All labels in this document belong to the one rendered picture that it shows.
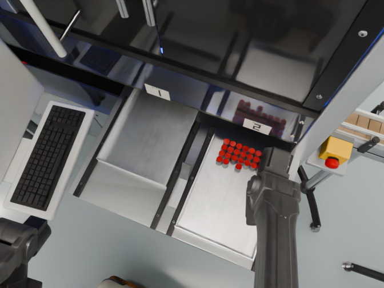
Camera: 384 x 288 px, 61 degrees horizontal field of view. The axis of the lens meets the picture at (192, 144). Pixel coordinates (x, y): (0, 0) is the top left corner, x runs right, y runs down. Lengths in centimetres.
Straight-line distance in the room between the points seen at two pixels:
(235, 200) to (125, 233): 105
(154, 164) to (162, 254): 93
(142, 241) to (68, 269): 44
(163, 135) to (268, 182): 66
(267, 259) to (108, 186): 78
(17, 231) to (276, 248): 45
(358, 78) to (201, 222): 63
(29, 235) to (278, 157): 49
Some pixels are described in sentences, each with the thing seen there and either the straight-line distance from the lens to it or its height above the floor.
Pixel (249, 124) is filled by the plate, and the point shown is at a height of 102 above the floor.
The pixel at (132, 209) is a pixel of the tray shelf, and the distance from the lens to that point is 112.
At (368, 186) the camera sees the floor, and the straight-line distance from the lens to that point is 224.
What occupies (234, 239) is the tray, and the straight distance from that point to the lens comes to 108.
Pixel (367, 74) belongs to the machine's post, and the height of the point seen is 141.
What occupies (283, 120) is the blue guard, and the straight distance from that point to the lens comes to 95.
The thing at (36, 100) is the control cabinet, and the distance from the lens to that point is 144.
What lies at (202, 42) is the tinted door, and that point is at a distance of 79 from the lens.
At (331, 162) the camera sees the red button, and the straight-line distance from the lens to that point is 106.
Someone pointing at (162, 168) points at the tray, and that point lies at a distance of 113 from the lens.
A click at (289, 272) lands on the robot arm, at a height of 150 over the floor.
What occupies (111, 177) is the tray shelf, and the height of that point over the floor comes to 88.
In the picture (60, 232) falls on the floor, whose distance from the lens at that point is 214.
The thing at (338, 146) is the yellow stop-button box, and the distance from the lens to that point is 106.
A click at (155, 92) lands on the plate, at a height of 102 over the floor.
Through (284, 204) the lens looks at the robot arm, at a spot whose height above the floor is 143.
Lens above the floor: 196
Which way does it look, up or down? 70 degrees down
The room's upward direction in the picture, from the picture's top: 6 degrees counter-clockwise
